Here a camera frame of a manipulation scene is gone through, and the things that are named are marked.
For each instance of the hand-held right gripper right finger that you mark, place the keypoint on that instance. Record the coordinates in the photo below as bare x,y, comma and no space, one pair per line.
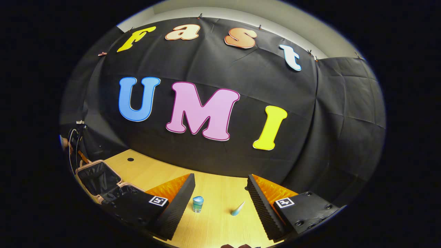
262,206

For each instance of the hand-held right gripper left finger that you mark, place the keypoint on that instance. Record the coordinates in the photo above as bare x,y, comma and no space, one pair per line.
179,206

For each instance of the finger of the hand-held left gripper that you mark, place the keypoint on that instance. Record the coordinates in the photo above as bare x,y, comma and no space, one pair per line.
82,155

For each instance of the small blue green bottle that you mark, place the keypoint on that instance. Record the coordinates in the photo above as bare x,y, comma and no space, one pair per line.
197,204

